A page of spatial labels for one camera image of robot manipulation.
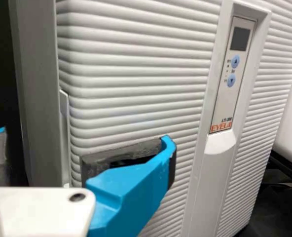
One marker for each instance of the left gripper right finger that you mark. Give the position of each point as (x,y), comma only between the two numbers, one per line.
(131,192)

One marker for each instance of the white incubator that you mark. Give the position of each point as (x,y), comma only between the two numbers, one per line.
(35,74)

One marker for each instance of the incubator door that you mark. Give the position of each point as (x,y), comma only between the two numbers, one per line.
(136,74)

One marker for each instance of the black platform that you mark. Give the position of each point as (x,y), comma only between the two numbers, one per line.
(289,172)

